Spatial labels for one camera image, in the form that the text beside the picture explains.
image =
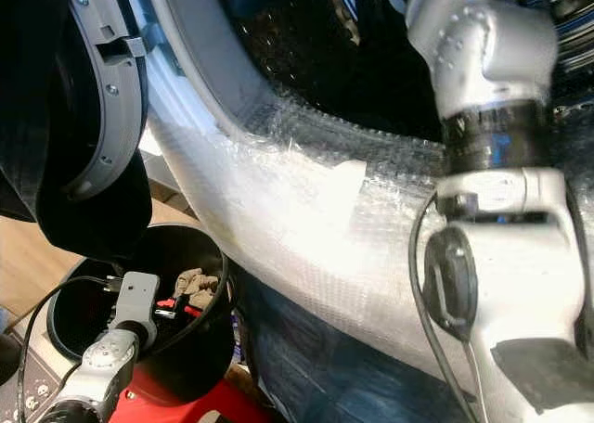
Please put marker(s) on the beige cloth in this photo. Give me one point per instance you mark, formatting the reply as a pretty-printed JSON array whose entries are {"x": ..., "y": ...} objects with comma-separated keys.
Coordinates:
[{"x": 195, "y": 284}]

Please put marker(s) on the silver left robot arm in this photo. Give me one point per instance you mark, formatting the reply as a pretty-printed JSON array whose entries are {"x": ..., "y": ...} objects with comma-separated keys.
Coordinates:
[{"x": 107, "y": 363}]

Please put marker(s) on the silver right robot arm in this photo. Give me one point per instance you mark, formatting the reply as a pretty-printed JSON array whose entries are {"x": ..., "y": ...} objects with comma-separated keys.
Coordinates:
[{"x": 492, "y": 52}]

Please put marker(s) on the white front-load washing machine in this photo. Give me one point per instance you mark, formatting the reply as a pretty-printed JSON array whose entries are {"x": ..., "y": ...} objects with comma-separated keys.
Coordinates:
[{"x": 288, "y": 237}]

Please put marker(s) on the black round bucket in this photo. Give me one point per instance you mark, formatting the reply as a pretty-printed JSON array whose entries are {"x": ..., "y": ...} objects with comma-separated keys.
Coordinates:
[{"x": 204, "y": 367}]

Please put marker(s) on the red stool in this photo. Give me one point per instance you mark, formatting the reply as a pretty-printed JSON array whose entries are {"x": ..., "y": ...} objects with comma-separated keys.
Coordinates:
[{"x": 195, "y": 409}]

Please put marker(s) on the clear bubble wrap sheet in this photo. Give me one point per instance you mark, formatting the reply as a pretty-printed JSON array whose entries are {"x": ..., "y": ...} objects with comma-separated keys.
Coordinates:
[{"x": 297, "y": 228}]

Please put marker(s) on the blue denim cloth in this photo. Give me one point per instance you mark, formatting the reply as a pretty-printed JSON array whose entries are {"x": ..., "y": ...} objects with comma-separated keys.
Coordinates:
[{"x": 334, "y": 367}]

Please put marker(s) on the grey patterned floor mat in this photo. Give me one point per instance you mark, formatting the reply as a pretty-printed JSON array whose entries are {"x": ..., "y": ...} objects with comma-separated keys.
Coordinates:
[{"x": 37, "y": 390}]

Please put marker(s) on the grey round washer door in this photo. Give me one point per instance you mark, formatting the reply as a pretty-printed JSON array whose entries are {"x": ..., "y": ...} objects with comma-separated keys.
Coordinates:
[{"x": 125, "y": 117}]

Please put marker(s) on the grey rubber door seal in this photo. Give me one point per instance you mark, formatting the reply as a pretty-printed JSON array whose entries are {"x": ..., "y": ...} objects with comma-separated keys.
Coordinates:
[{"x": 195, "y": 61}]

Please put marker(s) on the grey door hinge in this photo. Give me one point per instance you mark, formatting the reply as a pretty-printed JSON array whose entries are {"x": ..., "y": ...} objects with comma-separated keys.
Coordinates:
[{"x": 125, "y": 47}]

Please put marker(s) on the perforated steel washer drum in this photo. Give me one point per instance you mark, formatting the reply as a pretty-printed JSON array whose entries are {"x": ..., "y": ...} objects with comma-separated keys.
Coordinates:
[{"x": 334, "y": 15}]

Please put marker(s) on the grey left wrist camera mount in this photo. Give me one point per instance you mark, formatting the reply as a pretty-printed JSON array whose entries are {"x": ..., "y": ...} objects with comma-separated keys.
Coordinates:
[{"x": 137, "y": 298}]

